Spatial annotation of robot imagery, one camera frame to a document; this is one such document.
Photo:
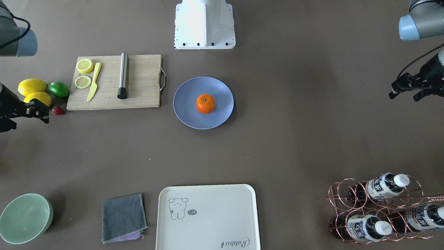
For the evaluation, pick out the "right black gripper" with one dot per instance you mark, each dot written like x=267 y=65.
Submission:
x=9 y=103

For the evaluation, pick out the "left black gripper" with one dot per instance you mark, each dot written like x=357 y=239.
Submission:
x=431 y=70

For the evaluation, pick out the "orange fruit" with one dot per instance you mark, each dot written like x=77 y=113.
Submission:
x=205 y=103

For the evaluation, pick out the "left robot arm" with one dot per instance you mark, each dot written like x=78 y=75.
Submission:
x=425 y=20

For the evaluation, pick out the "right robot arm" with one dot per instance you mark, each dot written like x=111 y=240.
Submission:
x=17 y=39

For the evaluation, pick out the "blue round plate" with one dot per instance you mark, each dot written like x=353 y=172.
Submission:
x=184 y=102

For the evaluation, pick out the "small red strawberry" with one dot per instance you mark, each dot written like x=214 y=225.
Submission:
x=57 y=110

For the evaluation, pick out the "yellow lemon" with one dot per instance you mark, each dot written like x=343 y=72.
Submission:
x=31 y=85
x=43 y=97

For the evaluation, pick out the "green lime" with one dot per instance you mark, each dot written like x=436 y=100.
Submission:
x=59 y=89

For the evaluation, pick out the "lemon slice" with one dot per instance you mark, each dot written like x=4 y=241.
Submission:
x=82 y=82
x=85 y=66

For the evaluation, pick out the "yellow plastic knife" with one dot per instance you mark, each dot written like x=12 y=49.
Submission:
x=94 y=85

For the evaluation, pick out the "dark drink bottle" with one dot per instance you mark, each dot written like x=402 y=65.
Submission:
x=360 y=228
x=420 y=218
x=384 y=186

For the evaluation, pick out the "green bowl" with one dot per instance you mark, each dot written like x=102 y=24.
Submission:
x=25 y=218

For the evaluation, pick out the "wooden cutting board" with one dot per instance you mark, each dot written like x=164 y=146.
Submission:
x=143 y=84

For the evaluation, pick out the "grey folded cloth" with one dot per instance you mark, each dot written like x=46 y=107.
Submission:
x=123 y=218

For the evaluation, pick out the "cream plastic tray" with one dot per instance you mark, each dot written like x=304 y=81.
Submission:
x=208 y=217

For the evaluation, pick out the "copper wire bottle rack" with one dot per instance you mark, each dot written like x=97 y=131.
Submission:
x=412 y=196

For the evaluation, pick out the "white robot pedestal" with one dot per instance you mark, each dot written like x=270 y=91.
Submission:
x=204 y=25

